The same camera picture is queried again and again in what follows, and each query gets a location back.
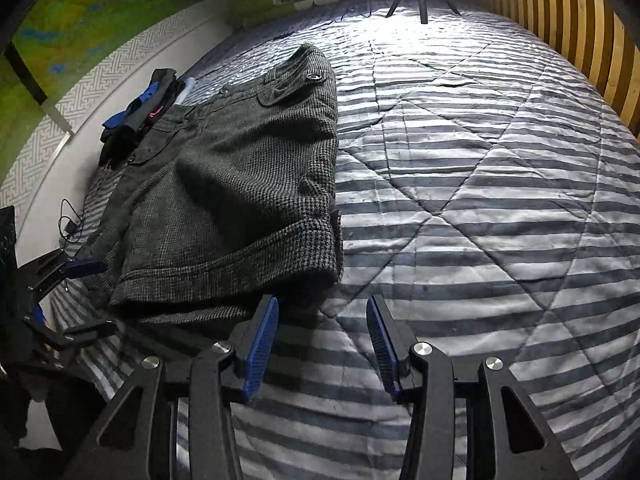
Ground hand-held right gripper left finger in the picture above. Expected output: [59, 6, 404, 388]
[65, 294, 280, 480]

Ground wooden slatted headboard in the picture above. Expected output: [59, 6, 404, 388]
[452, 0, 640, 141]

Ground pile of dark clothes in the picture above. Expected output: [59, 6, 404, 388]
[98, 68, 197, 167]

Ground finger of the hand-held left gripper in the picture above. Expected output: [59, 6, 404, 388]
[24, 316, 119, 347]
[27, 252, 109, 297]

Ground green wall poster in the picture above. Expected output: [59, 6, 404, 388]
[0, 0, 226, 176]

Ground dark grey houndstooth pants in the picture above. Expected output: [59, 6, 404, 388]
[80, 44, 345, 311]

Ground black cable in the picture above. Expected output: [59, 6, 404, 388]
[56, 198, 86, 248]

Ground striped grey quilted blanket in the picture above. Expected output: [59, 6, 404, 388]
[47, 0, 640, 480]

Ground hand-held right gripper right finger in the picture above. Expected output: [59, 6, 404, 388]
[366, 294, 581, 480]

